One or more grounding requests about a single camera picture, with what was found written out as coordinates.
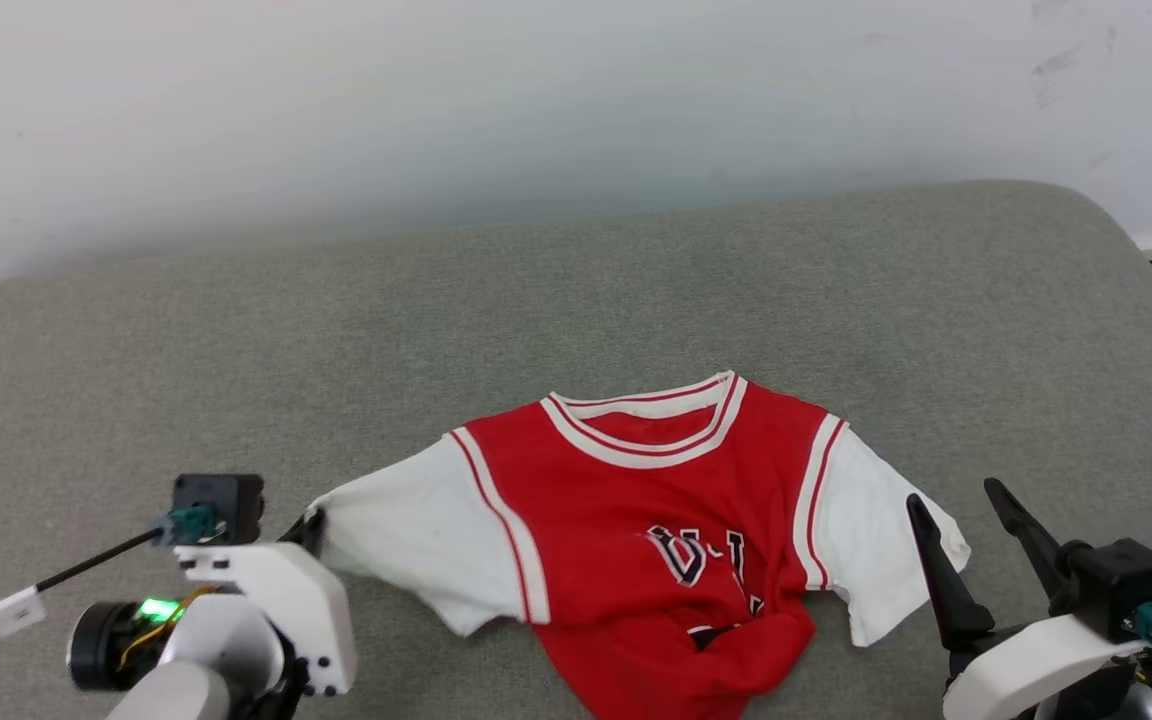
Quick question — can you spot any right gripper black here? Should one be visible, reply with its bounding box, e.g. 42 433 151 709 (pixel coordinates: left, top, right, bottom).
904 478 1089 686

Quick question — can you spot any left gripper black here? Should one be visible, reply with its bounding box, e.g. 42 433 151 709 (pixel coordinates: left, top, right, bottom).
66 508 329 693

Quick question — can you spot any red white basketball jersey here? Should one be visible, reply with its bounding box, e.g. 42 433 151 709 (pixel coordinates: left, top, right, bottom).
308 370 972 720

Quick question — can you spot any left arm white camera bracket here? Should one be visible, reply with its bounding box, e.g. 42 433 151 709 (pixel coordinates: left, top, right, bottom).
176 543 357 698

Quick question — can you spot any arm white camera bracket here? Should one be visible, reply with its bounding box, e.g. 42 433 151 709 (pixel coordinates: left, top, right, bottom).
941 612 1152 720
176 543 357 698

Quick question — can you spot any right arm white camera bracket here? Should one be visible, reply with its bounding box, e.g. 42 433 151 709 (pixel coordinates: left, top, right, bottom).
941 612 1152 720

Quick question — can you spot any thin black camera cable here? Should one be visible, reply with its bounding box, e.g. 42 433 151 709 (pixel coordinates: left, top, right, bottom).
0 528 169 641

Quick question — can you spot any white cable label tag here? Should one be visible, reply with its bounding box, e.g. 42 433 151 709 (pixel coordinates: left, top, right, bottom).
0 588 47 638

